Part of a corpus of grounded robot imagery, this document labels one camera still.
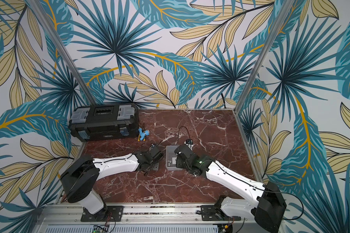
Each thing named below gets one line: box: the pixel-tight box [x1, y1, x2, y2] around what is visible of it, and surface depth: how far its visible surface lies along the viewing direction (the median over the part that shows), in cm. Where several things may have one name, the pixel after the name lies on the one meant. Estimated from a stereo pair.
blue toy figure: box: [137, 127, 151, 142], surface depth 102 cm
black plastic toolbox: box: [68, 103, 140, 143], surface depth 93 cm
